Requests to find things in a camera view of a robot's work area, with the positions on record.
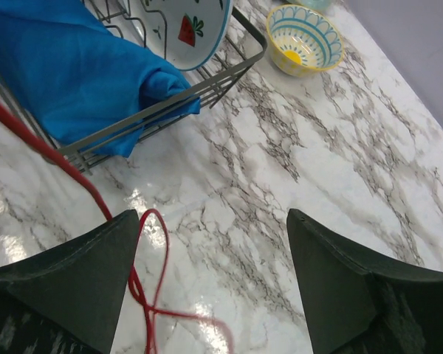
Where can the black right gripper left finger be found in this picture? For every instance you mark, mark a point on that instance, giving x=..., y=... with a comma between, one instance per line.
x=67, y=299

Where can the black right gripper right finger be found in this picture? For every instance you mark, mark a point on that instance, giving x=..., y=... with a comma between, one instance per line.
x=357, y=300

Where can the blue cloth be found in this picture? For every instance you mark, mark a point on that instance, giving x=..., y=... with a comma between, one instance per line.
x=72, y=74

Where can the yellow blue patterned bowl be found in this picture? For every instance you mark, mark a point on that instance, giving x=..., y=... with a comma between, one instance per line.
x=302, y=41

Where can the strawberry pattern plate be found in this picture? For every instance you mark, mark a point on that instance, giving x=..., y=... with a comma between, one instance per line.
x=186, y=33

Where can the grey wire dish rack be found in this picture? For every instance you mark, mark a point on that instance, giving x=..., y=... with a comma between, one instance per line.
x=211, y=82

